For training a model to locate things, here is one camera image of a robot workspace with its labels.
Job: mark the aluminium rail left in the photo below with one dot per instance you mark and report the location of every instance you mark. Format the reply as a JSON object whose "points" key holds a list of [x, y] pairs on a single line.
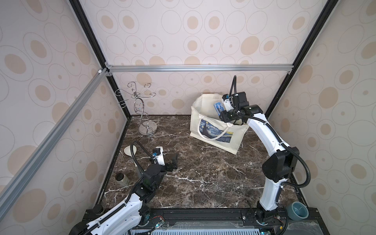
{"points": [[18, 183]]}

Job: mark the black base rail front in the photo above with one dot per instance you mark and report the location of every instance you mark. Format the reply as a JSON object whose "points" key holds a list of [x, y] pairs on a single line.
{"points": [[224, 221]]}

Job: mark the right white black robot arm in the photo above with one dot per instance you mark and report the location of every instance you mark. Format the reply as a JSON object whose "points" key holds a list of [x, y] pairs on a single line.
{"points": [[282, 158]]}

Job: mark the horizontal aluminium rail back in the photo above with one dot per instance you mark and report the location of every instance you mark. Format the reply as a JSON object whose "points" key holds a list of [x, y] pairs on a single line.
{"points": [[200, 68]]}

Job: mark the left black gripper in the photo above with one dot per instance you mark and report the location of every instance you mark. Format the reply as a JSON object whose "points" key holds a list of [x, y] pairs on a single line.
{"points": [[175, 162]]}

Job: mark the cream canvas starry-night tote bag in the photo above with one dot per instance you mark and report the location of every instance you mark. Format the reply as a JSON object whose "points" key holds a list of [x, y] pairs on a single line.
{"points": [[206, 125]]}

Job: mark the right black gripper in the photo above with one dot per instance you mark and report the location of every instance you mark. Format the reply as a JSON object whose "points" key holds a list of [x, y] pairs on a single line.
{"points": [[226, 115]]}

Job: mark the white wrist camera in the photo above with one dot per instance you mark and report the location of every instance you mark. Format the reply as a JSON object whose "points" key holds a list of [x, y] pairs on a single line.
{"points": [[157, 154], [227, 103]]}

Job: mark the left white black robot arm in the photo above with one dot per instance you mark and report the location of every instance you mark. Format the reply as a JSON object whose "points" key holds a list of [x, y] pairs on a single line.
{"points": [[133, 210]]}

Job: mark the cream spoon grey handle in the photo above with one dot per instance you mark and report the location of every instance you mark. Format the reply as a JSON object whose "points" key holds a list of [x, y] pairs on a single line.
{"points": [[127, 151]]}

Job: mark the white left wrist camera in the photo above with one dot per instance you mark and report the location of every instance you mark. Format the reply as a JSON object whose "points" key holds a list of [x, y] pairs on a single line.
{"points": [[157, 154]]}

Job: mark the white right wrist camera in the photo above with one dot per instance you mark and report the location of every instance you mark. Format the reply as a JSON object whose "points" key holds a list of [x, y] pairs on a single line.
{"points": [[227, 103]]}

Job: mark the teal ceramic cup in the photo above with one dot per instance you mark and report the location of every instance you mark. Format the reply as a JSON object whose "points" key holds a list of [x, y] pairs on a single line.
{"points": [[297, 211]]}

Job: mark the chrome wire jewelry stand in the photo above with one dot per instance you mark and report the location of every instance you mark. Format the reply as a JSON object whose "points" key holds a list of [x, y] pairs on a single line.
{"points": [[147, 127]]}

